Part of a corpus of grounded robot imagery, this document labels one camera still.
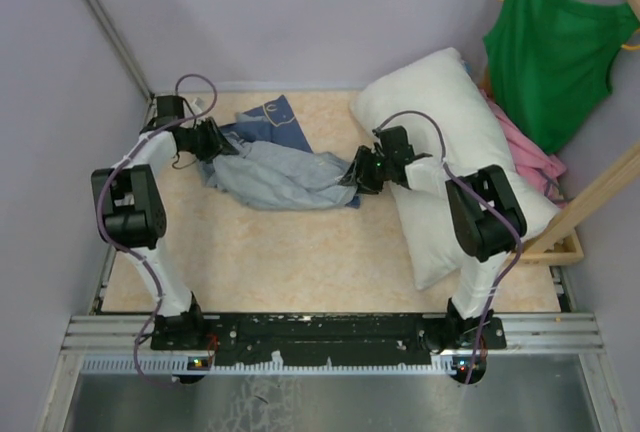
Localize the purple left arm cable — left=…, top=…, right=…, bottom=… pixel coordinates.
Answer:
left=97, top=74, right=219, bottom=388

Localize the green tank top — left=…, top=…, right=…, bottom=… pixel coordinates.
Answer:
left=484, top=0, right=639, bottom=154

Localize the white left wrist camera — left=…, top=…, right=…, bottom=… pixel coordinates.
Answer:
left=189, top=97, right=205, bottom=113

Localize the white pillow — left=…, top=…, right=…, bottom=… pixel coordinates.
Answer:
left=350, top=47, right=559, bottom=290

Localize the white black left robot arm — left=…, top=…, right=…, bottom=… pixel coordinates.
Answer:
left=91, top=94, right=239, bottom=349

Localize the white slotted cable duct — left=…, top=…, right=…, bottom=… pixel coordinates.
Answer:
left=80, top=352, right=470, bottom=377

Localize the grey-blue pillowcase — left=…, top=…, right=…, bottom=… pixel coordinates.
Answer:
left=198, top=95, right=361, bottom=211

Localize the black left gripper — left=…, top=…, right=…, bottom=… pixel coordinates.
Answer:
left=181, top=116, right=237, bottom=163

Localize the wooden clothes rack frame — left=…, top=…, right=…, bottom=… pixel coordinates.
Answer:
left=521, top=0, right=639, bottom=266

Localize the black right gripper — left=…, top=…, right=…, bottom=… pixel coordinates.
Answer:
left=340, top=146, right=394, bottom=195

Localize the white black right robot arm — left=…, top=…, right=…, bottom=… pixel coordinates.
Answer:
left=339, top=126, right=527, bottom=348

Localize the pink shirt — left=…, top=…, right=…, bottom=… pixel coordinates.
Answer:
left=487, top=99, right=567, bottom=194

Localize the aluminium rail frame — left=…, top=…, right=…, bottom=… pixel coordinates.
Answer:
left=39, top=96, right=621, bottom=432

